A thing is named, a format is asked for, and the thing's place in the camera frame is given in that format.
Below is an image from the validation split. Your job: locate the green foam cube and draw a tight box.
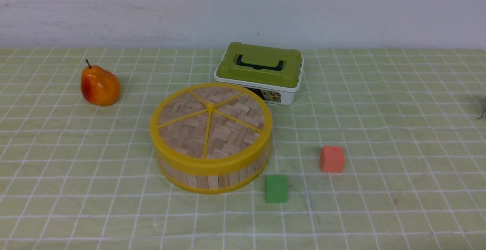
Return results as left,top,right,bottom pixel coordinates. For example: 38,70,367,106
265,174,288,204

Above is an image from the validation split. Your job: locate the orange red pear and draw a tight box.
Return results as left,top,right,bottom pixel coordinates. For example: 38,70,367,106
80,59,120,107

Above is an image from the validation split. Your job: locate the yellow woven steamer lid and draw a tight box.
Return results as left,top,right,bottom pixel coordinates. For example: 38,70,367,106
149,83,273,176

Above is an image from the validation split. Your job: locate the green white storage box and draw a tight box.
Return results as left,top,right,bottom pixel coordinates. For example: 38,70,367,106
214,42,305,106

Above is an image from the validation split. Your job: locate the green checkered tablecloth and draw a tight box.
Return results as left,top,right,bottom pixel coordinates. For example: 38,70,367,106
0,47,486,250

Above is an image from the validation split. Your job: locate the yellow bamboo steamer basket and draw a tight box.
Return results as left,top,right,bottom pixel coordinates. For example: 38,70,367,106
156,146,273,195

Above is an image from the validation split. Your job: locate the red foam cube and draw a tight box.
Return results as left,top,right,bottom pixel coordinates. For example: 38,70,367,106
320,146,345,173

